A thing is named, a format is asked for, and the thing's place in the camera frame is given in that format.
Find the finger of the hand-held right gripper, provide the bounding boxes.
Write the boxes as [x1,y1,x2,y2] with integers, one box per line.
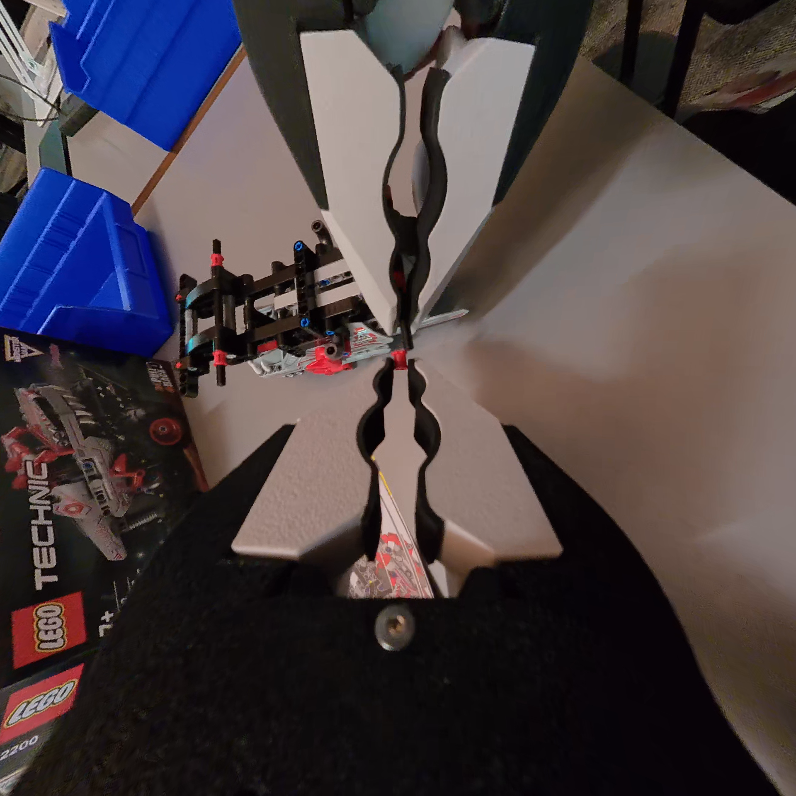
[300,28,414,337]
[405,37,537,330]

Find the red and white packet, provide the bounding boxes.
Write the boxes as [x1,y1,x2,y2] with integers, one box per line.
[703,67,796,114]

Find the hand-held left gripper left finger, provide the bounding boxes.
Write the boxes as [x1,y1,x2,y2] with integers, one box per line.
[231,359,399,598]

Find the black red Lego axle piece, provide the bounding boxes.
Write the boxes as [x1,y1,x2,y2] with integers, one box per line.
[391,249,415,353]

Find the black chair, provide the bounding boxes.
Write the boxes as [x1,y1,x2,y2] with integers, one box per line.
[622,0,796,206]

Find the black toy vehicle chassis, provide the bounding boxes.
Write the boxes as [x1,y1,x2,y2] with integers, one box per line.
[174,221,470,399]

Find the blue storage bin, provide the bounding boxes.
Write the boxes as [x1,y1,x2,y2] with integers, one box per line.
[50,0,243,152]
[0,167,175,358]

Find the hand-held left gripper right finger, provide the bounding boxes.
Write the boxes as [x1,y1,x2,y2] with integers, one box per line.
[406,362,564,598]

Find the dark toy set box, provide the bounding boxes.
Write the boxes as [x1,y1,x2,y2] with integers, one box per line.
[0,326,209,792]

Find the white metal frame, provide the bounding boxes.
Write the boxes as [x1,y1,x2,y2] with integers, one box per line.
[0,5,64,125]

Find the white instruction booklet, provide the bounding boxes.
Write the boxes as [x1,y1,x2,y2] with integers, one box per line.
[348,457,436,599]

